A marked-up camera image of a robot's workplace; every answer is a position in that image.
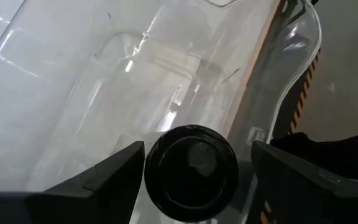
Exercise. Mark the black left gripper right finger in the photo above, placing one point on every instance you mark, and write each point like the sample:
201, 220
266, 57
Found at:
322, 202

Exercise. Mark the yellow black hazard tape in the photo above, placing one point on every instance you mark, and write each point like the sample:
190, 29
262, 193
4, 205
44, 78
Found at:
300, 105

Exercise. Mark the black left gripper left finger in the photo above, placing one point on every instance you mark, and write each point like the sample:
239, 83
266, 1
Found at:
73, 205

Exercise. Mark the black-lid spice jar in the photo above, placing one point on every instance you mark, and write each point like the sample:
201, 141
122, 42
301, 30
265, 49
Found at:
191, 174

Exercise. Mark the wooden table board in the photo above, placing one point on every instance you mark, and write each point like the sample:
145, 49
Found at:
255, 62

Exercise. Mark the clear plastic bin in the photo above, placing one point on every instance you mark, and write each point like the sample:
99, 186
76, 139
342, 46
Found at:
166, 77

